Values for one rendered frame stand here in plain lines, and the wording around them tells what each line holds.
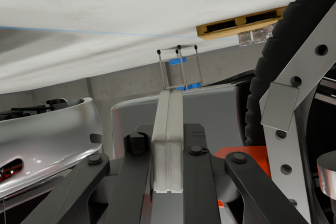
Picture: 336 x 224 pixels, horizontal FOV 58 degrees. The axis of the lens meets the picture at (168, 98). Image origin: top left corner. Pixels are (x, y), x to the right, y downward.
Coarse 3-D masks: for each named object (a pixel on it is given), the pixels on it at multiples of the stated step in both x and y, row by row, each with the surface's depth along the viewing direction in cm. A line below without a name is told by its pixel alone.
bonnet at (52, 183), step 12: (48, 180) 377; (60, 180) 384; (24, 192) 347; (36, 192) 355; (48, 192) 366; (0, 204) 320; (12, 204) 329; (24, 204) 339; (36, 204) 348; (0, 216) 315; (12, 216) 323; (24, 216) 331
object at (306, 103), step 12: (324, 48) 41; (324, 84) 44; (312, 96) 43; (324, 96) 44; (312, 108) 51; (312, 120) 55; (312, 132) 55; (312, 144) 53; (312, 156) 51; (312, 168) 48; (312, 180) 46; (324, 204) 47; (324, 216) 45
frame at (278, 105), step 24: (312, 48) 34; (288, 72) 36; (312, 72) 35; (264, 96) 38; (288, 96) 36; (264, 120) 38; (288, 120) 37; (288, 144) 37; (288, 168) 42; (288, 192) 38; (312, 192) 41; (312, 216) 39
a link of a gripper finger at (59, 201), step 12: (96, 156) 13; (84, 168) 13; (96, 168) 13; (108, 168) 13; (72, 180) 12; (84, 180) 12; (96, 180) 12; (60, 192) 11; (72, 192) 11; (84, 192) 11; (48, 204) 11; (60, 204) 11; (72, 204) 11; (84, 204) 11; (36, 216) 10; (48, 216) 10; (60, 216) 10; (72, 216) 11; (84, 216) 11; (96, 216) 13
